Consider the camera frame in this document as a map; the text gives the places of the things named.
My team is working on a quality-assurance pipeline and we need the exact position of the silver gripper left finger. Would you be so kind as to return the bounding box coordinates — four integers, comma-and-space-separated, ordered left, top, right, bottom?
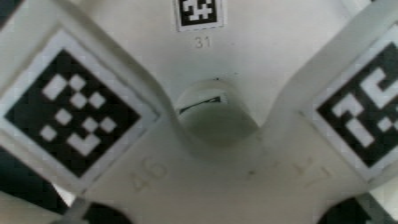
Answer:
52, 198, 133, 224

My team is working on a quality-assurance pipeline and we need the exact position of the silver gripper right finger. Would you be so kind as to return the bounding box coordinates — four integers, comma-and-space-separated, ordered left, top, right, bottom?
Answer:
316, 193, 398, 224

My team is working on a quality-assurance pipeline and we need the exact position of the white cylindrical table leg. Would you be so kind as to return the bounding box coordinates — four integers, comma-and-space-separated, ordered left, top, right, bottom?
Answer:
176, 80, 258, 147

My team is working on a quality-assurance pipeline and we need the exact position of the white cross table base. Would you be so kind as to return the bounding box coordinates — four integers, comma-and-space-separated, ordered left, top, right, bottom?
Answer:
0, 0, 398, 224

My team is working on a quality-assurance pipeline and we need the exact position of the white round table top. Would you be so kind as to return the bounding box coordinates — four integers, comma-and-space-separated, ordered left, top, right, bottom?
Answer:
76, 0, 371, 115

